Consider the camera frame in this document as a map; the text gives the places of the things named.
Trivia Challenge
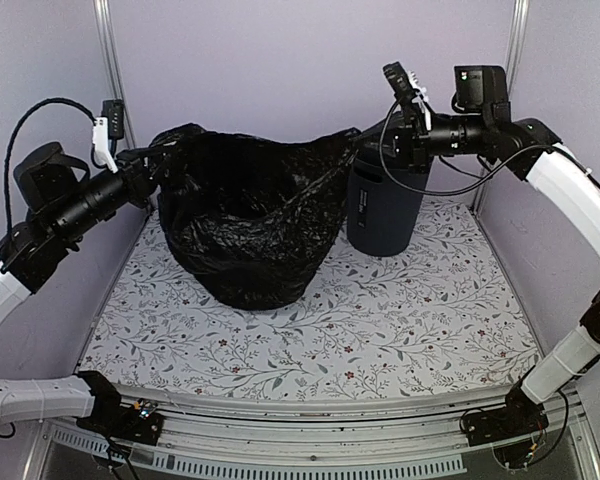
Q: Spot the dark grey trash bin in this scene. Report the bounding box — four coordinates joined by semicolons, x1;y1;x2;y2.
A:
347;122;431;257

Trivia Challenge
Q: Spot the black plastic trash bag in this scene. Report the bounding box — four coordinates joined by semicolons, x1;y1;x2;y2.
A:
151;123;360;311

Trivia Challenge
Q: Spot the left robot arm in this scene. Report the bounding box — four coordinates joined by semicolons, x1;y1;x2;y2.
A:
0;142;166;445

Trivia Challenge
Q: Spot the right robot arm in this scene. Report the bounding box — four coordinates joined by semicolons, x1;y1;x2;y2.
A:
383;62;600;436

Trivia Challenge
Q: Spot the floral patterned table mat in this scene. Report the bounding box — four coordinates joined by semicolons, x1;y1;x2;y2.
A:
81;200;541;402

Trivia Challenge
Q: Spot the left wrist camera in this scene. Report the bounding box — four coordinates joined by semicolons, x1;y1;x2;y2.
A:
92;99;125;173

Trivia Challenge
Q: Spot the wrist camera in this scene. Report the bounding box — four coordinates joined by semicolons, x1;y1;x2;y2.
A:
383;62;432;134
92;99;125;173

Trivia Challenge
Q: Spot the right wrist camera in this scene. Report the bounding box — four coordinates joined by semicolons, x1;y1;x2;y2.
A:
383;62;432;134

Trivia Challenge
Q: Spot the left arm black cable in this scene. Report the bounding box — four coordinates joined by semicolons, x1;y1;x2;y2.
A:
2;97;101;241

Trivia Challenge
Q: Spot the left aluminium frame post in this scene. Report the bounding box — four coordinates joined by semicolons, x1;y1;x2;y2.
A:
93;0;136;150

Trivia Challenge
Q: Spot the aluminium frame post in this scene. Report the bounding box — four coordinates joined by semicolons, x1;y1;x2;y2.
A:
472;0;530;211
93;0;136;150

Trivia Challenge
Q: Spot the right aluminium frame post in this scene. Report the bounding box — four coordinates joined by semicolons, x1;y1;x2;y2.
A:
472;0;530;211

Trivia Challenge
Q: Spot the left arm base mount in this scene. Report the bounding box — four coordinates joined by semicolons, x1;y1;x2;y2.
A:
76;398;164;446

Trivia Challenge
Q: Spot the aluminium front rail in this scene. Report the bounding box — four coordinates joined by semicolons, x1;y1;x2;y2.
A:
23;387;600;479

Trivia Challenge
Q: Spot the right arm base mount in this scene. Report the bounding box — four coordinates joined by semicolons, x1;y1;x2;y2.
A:
459;401;549;446

